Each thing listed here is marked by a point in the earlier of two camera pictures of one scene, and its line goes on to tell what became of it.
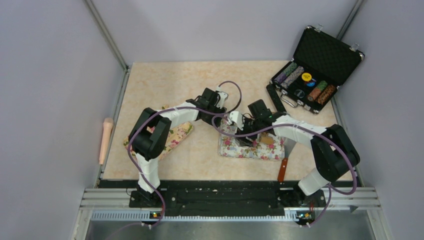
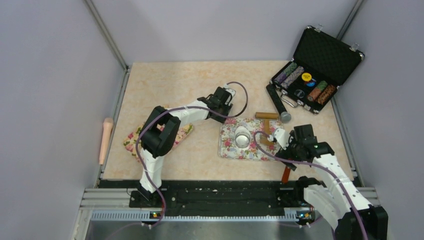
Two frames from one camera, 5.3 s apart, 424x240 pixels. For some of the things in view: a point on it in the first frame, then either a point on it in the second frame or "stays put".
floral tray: [228, 146] stays put
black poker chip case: [320, 64] stays put
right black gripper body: [249, 126] → [293, 150]
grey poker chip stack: [292, 77] stays put
